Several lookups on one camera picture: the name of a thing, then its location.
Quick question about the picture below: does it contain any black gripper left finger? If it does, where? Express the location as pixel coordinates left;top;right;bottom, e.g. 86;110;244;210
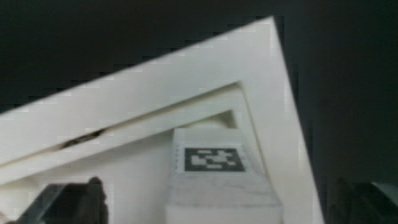
16;177;109;224

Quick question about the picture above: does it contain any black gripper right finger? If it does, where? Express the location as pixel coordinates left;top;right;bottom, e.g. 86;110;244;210
327;179;398;224

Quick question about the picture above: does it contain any white table leg with tag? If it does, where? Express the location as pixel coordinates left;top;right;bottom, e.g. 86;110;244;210
166;128;283;224

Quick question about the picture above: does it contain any white square table top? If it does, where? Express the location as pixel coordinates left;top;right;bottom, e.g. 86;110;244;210
0;85;256;224

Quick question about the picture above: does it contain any white obstacle fence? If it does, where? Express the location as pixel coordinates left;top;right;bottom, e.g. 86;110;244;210
0;19;324;224

